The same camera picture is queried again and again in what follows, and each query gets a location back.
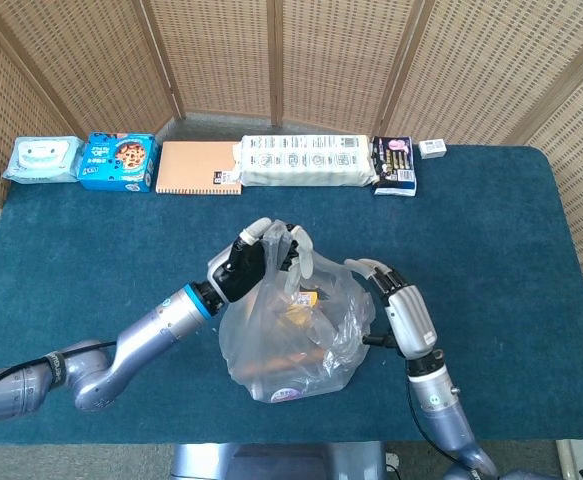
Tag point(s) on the blue carpet table cover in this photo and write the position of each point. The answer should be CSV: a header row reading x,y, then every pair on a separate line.
x,y
471,240

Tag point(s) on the long white tissue pack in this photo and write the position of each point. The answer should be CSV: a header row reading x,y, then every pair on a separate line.
x,y
306,160

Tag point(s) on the dark small snack package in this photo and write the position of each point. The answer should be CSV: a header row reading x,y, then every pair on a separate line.
x,y
393,165

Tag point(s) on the yellow snack box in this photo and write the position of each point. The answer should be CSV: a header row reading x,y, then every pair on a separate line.
x,y
303,305

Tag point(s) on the dark pack with purple label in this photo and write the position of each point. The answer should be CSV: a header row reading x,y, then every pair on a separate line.
x,y
288,395

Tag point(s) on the brown spiral notebook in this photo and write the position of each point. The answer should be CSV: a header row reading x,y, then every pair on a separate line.
x,y
191,167

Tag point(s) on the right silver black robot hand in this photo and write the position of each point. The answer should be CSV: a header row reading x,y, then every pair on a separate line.
x,y
408,315

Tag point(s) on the orange sausage stick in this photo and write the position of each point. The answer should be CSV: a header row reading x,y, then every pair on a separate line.
x,y
291,357

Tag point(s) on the small white box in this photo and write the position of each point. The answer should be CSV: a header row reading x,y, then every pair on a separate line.
x,y
432,149

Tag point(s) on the clear plastic shopping bag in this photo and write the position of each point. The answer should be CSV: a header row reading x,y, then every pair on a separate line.
x,y
301,350

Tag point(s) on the wicker folding screen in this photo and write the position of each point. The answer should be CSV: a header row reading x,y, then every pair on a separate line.
x,y
321,60

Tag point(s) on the blue cookie box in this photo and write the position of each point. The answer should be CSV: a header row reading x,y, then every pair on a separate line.
x,y
116,162

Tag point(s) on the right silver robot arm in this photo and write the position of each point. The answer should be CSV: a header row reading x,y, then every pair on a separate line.
x,y
441,415

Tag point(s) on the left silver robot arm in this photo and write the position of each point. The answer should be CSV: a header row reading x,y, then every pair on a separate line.
x,y
156,330

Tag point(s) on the light blue wet wipes pack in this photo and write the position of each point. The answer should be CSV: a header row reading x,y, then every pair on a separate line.
x,y
41,160

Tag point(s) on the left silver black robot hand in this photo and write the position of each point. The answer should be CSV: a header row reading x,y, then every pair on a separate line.
x,y
241,275

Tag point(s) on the silver robot torso base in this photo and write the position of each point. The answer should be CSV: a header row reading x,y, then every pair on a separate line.
x,y
271,462

